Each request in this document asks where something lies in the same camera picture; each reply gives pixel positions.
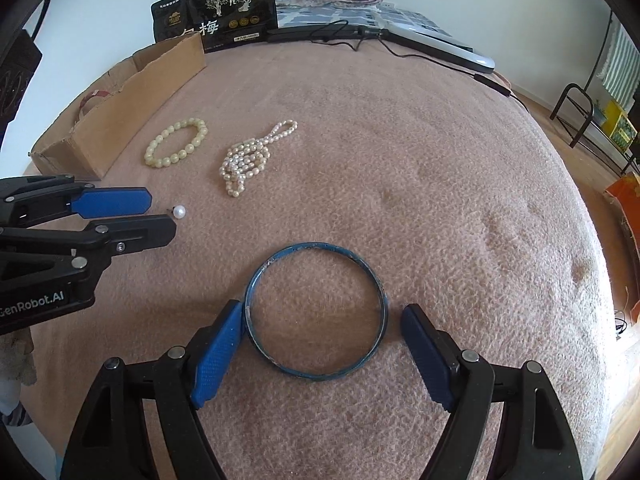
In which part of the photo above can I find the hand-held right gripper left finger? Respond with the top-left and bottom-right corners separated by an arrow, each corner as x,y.
60,299 -> 248,480

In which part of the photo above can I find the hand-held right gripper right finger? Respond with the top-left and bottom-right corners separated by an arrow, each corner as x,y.
400,303 -> 591,480

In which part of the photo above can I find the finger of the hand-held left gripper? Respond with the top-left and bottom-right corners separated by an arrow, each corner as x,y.
0,175 -> 153,233
0,214 -> 177,270

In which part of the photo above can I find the cardboard box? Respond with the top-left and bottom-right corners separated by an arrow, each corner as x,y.
30,35 -> 207,181

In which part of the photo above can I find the blue bangle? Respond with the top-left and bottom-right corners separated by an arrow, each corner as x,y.
243,242 -> 389,380

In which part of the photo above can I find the pink blanket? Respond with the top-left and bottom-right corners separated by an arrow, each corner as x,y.
30,35 -> 621,480

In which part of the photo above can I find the dark patterned object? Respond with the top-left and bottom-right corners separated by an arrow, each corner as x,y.
0,0 -> 51,128

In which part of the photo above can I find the black snack bag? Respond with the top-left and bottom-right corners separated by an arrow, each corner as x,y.
151,0 -> 279,54

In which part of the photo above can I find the black folded tripod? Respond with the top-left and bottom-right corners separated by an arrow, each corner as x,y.
266,25 -> 391,44

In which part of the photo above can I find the black clothes rack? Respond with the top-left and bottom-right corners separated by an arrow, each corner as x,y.
550,10 -> 640,173

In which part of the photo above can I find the yellow box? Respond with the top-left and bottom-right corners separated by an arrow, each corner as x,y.
606,100 -> 639,154

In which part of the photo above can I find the grey white laptop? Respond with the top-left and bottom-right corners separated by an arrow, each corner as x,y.
375,12 -> 496,73

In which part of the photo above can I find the striped towel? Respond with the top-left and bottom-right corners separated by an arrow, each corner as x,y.
600,27 -> 640,107

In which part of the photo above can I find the cream bead bracelet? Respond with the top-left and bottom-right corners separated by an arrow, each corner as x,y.
144,117 -> 208,168

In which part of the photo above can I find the white pearl necklace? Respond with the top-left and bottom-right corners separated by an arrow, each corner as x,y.
218,119 -> 298,197

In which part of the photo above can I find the black floor cable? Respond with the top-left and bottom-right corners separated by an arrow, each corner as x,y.
612,285 -> 640,343

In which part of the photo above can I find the black ring light cable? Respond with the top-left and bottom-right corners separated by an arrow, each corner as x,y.
310,20 -> 532,112

